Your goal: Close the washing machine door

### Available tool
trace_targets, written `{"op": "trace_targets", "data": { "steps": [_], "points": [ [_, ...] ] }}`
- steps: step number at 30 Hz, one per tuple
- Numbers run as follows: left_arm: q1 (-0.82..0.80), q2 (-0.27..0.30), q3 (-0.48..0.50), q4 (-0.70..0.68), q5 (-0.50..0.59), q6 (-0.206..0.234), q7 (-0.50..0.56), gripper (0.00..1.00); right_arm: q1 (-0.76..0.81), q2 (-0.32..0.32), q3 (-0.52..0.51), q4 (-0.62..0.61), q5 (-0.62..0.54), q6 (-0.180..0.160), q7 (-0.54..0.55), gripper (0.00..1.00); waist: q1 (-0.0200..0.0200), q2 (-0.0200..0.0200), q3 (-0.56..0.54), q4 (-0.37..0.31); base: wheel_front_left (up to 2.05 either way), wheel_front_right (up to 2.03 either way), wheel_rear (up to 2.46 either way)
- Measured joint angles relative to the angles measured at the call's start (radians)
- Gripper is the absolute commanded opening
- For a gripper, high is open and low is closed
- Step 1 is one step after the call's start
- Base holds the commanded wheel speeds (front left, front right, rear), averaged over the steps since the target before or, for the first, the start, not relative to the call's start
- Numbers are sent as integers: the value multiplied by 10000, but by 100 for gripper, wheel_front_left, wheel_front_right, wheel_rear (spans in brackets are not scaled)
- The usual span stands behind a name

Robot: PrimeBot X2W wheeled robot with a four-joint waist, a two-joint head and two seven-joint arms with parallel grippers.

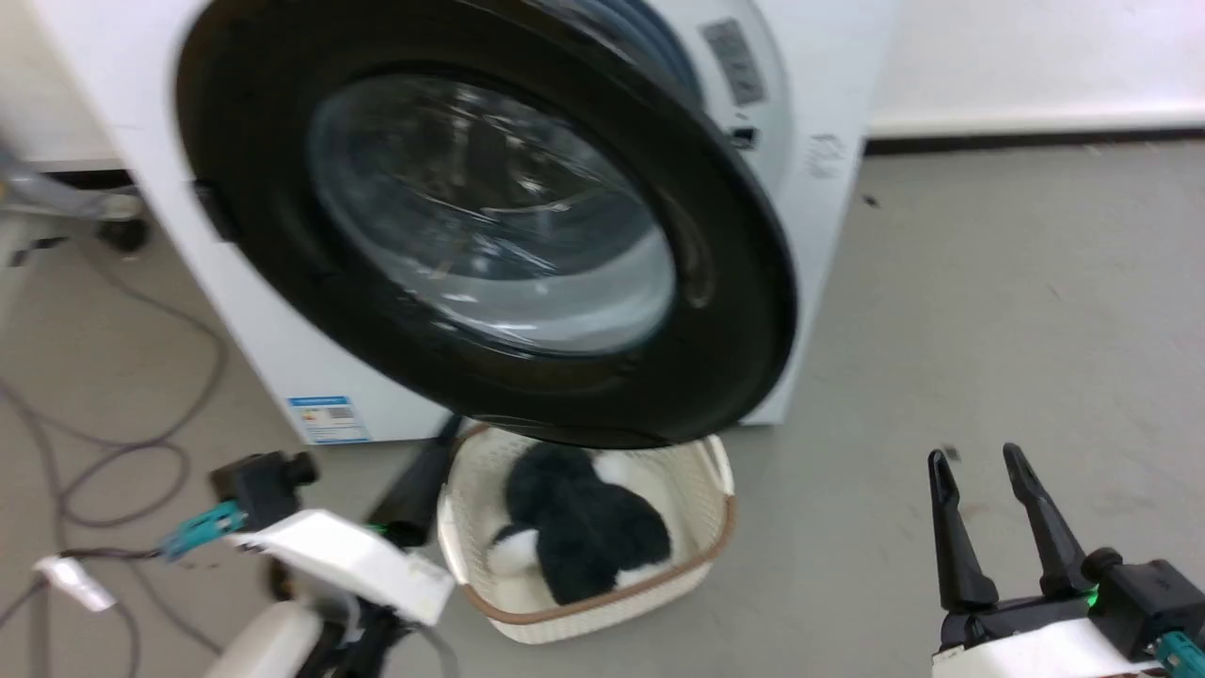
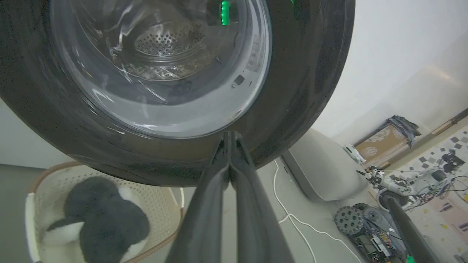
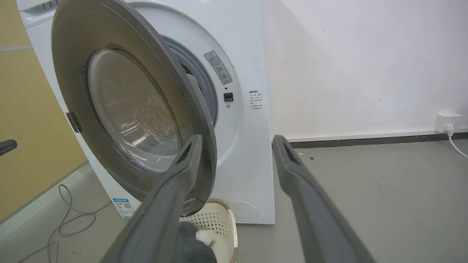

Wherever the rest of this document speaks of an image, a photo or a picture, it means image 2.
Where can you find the dark grey pointed left gripper right finger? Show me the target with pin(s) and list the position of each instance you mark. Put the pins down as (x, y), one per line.
(409, 233)

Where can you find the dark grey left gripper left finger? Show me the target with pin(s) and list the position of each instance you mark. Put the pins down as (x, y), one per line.
(204, 215)

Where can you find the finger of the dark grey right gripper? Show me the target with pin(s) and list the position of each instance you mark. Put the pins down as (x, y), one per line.
(256, 219)

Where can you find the black round washing machine door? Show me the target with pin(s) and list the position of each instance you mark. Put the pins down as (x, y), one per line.
(175, 87)

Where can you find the wheeled robot base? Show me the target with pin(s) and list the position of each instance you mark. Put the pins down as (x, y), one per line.
(369, 230)

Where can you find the brown cardboard box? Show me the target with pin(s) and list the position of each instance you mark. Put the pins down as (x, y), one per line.
(382, 144)

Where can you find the white handheld device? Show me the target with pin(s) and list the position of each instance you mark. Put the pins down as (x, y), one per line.
(354, 152)

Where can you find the black and white plush toy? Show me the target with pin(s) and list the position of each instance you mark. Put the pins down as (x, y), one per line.
(106, 223)

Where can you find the cream perforated laundry basket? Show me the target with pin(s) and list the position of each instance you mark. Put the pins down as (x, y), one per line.
(98, 219)

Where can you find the dark folded clothing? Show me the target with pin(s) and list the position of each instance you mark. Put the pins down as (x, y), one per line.
(404, 126)

